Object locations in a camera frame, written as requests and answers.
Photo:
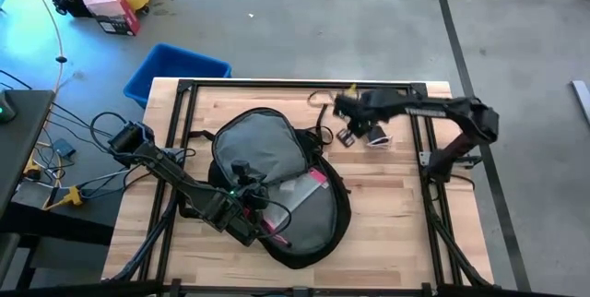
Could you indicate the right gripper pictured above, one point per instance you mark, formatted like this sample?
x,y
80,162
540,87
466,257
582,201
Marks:
x,y
373,105

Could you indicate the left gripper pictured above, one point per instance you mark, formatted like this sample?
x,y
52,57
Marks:
x,y
253,198

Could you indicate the white mesh pouch red trim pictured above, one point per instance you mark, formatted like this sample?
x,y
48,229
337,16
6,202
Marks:
x,y
295,193

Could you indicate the black backpack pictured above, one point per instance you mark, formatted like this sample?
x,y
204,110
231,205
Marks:
x,y
272,145

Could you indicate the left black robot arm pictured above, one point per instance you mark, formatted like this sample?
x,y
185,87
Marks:
x,y
184,181

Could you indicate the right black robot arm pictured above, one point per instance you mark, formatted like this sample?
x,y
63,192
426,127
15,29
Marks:
x,y
461,112

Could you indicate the black phone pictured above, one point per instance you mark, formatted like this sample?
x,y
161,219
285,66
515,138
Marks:
x,y
377,133

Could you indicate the blue plastic bin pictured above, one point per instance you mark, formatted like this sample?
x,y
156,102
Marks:
x,y
170,64

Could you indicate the yellow clamp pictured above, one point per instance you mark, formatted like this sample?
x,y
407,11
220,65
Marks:
x,y
73,195

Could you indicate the grey power adapter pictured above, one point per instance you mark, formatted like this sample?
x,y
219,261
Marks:
x,y
63,148

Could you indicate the pink cardboard box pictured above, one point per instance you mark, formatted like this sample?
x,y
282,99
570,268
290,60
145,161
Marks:
x,y
113,13

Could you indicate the grey metal bar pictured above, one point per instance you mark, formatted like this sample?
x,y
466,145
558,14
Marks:
x,y
581,98

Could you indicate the black desk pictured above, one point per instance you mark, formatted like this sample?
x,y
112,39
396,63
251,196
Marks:
x,y
20,149

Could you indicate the computer mouse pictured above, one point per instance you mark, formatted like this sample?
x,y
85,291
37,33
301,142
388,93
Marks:
x,y
5,110

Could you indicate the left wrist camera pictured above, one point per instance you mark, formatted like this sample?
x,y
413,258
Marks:
x,y
240,171

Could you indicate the black aluminium table frame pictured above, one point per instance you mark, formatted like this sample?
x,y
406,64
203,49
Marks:
x,y
299,85

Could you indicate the silver mounting bracket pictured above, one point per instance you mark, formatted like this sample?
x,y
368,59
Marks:
x,y
424,158

